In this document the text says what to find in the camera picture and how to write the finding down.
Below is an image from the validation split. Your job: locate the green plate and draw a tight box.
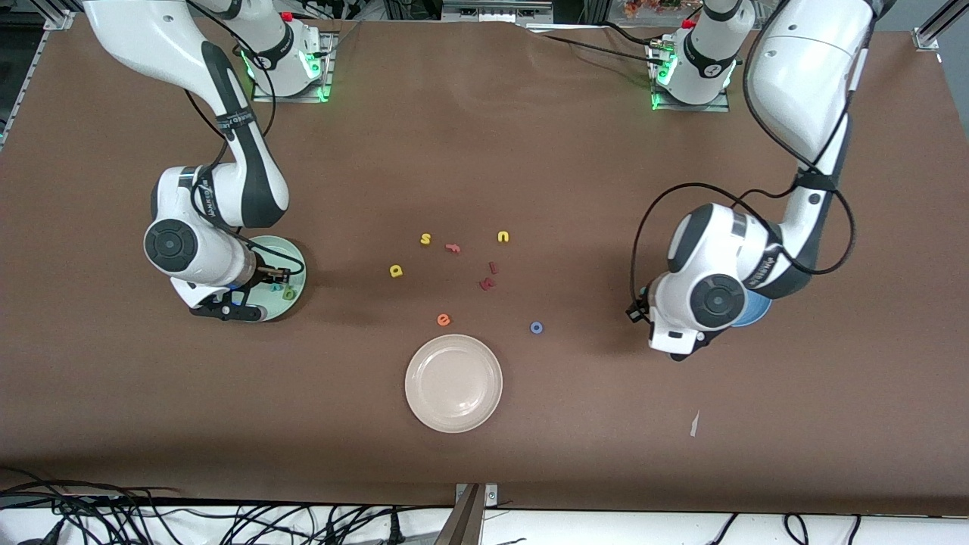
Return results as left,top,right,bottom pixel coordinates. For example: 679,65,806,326
246,235,307,323

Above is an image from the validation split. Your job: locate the blue plate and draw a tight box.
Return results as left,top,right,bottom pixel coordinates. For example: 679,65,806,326
731,291,774,328

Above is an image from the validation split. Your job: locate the beige plate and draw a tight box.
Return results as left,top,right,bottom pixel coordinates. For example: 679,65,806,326
404,334,503,434

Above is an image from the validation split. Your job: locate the grey metal box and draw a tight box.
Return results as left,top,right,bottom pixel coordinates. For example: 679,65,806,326
441,0,553,23

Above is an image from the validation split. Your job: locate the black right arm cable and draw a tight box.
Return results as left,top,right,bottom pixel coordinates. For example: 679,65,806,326
182,0,307,278

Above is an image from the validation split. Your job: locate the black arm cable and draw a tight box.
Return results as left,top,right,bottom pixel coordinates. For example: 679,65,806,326
182,0,307,278
630,0,858,319

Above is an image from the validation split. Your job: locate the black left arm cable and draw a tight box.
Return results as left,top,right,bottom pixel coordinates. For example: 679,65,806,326
630,0,858,319

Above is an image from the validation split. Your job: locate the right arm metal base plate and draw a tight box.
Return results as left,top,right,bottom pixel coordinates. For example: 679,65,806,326
252,30,335,104

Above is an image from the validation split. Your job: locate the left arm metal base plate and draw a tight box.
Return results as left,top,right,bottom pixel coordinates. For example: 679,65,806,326
650,38,731,113

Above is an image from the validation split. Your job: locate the black cable on table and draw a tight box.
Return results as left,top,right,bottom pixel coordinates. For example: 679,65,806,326
522,21,667,65

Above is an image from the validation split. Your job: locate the black cable tangle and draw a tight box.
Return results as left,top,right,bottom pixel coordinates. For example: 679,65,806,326
0,468,425,545

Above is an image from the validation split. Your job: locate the aluminium frame rail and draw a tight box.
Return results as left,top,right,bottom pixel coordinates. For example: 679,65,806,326
0,11,76,146

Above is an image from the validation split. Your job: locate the aluminium frame profile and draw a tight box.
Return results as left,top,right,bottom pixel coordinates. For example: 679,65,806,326
912,0,969,51

